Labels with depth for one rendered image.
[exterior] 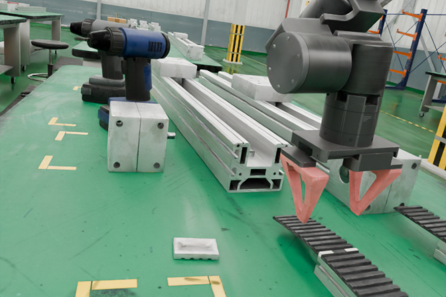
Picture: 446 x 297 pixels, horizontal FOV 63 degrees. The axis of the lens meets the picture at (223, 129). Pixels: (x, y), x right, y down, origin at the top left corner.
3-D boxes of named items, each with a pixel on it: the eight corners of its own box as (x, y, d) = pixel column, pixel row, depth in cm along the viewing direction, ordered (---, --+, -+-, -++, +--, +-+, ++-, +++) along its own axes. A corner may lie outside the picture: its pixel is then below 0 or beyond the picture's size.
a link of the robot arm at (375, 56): (409, 37, 36) (365, 32, 41) (358, 32, 33) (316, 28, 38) (393, 105, 38) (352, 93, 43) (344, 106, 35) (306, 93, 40)
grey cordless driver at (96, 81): (128, 107, 100) (134, 25, 94) (54, 97, 98) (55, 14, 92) (133, 101, 107) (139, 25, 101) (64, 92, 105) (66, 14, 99)
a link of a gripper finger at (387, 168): (305, 203, 46) (318, 133, 43) (350, 197, 49) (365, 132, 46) (340, 233, 40) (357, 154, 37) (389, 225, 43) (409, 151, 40)
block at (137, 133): (177, 172, 62) (183, 119, 60) (107, 172, 59) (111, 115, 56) (167, 151, 71) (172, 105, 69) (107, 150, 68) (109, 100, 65)
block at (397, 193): (416, 211, 61) (433, 159, 59) (358, 215, 57) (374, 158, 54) (377, 187, 69) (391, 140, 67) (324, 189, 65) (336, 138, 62)
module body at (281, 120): (368, 187, 68) (379, 145, 66) (324, 189, 65) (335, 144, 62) (222, 93, 139) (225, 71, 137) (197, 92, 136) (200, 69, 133)
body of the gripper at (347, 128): (288, 145, 42) (297, 82, 40) (358, 142, 46) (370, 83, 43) (321, 168, 36) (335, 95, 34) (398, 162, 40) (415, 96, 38)
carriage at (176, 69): (194, 87, 110) (197, 65, 109) (158, 85, 106) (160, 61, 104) (181, 78, 125) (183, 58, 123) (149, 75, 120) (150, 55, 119)
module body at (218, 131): (281, 190, 61) (290, 143, 59) (226, 192, 58) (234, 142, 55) (173, 90, 132) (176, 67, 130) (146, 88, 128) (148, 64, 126)
